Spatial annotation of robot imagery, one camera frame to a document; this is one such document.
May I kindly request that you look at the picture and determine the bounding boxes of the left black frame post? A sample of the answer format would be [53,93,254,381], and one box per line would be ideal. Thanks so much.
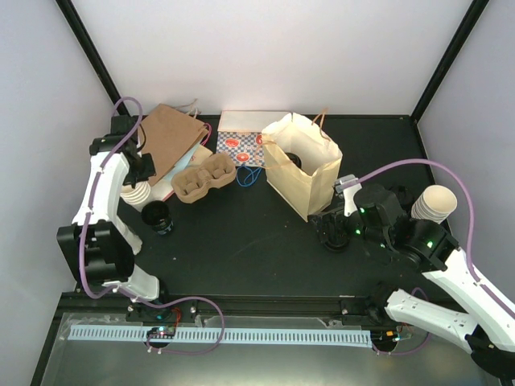
[55,0,122,105]

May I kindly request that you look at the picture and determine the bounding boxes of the black frame post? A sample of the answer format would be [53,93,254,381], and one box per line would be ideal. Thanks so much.
[410,0,489,123]
[55,0,122,105]

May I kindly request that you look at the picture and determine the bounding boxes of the white cup stack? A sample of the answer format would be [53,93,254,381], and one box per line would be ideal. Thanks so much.
[410,185,458,224]
[120,182,154,212]

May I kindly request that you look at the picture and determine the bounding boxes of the right white cup stack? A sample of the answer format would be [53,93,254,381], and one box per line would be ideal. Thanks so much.
[410,185,458,224]

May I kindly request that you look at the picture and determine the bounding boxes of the purple cable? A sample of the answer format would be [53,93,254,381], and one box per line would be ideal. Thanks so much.
[78,96,226,357]
[337,158,515,357]

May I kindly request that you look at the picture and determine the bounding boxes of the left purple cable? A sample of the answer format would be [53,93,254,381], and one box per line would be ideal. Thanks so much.
[78,96,226,357]

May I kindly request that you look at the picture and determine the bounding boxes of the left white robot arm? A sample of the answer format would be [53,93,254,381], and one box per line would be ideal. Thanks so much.
[56,115,173,321]

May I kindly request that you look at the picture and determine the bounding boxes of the single black lid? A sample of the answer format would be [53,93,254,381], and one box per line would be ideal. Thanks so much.
[286,152,302,169]
[323,239,349,253]

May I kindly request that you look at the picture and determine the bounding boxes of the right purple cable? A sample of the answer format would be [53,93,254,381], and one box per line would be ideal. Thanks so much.
[337,158,515,357]

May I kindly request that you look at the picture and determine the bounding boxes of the light blue cable duct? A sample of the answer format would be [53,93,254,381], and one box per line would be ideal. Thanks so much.
[68,325,373,348]

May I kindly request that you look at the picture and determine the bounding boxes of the brown kraft paper bag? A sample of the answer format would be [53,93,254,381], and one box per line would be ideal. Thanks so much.
[142,104,208,187]

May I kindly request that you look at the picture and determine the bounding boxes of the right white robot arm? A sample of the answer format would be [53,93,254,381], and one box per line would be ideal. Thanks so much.
[308,184,514,380]

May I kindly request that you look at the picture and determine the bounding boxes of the cream paper bag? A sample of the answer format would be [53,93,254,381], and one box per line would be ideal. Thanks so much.
[262,109,343,221]

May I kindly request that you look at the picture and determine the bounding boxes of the right black frame post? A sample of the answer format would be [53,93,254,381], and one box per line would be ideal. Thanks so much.
[410,0,489,123]

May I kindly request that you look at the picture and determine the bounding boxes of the left white cup stack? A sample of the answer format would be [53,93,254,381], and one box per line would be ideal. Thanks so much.
[120,182,154,212]

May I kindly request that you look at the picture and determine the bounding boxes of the small green circuit board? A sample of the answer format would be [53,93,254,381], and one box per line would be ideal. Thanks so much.
[146,326,176,339]

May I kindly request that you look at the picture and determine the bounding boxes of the blue checkered bakery bag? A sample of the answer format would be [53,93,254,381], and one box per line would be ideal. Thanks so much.
[216,110,288,187]

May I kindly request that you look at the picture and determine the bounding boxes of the light blue paper bag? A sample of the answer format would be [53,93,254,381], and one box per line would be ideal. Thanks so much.
[175,144,213,167]

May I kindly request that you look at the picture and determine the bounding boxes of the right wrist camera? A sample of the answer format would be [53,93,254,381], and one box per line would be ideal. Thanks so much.
[333,175,362,217]

